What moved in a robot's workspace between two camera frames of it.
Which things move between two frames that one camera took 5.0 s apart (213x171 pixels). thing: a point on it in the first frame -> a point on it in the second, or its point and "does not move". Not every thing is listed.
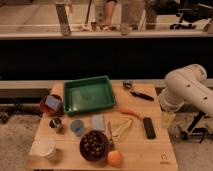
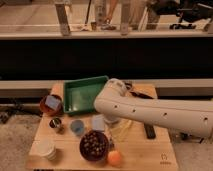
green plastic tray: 87,94 does not move
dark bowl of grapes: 94,145 does not move
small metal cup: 55,123 does not move
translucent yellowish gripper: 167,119 -> 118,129
